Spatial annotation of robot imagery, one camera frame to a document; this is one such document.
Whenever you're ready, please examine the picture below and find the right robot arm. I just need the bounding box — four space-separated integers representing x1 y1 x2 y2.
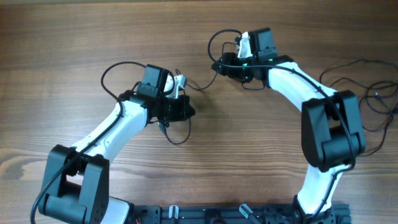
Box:
211 28 366 220

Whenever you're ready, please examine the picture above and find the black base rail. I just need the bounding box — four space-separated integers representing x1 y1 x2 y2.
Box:
130 203 352 224

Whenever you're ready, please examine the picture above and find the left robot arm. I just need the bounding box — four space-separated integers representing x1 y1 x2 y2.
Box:
30 64 195 223

